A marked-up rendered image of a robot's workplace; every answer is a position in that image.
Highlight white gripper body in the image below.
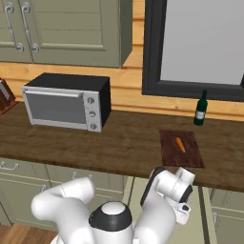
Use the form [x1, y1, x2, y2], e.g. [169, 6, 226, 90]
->
[173, 209, 192, 226]

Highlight dark wooden cutting board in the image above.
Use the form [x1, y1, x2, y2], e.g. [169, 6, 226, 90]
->
[158, 129, 206, 169]

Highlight orange carrot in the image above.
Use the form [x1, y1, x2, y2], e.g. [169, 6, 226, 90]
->
[174, 136, 187, 153]

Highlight pale green dishwasher front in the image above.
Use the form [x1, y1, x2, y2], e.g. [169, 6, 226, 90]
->
[128, 176, 205, 244]

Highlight green base cupboard door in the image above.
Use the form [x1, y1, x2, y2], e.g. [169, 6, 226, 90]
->
[209, 188, 244, 244]
[0, 179, 51, 231]

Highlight green drawer front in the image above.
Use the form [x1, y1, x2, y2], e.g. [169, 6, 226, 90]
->
[47, 164, 129, 193]
[0, 157, 50, 184]

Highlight green glass bottle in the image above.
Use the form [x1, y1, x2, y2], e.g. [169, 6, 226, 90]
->
[193, 89, 209, 127]

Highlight silver and black toaster oven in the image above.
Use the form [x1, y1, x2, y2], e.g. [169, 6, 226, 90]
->
[21, 72, 112, 133]

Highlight dark framed window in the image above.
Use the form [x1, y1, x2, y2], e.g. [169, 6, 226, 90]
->
[141, 0, 244, 103]

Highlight brown wooden knife block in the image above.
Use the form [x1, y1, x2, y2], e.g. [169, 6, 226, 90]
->
[0, 77, 18, 116]

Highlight silver drawer handle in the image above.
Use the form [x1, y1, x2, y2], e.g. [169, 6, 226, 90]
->
[71, 171, 93, 181]
[0, 160, 20, 172]

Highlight silver toaster oven door handle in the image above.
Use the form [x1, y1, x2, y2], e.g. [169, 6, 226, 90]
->
[23, 89, 84, 99]

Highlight wide green wall cupboard door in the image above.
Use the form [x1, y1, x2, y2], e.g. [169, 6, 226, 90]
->
[18, 0, 124, 69]

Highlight narrow green wall cupboard door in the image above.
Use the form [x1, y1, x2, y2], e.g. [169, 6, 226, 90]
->
[0, 0, 34, 64]

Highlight silver wall cupboard handle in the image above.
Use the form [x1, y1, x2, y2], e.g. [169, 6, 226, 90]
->
[21, 2, 40, 53]
[4, 2, 25, 53]

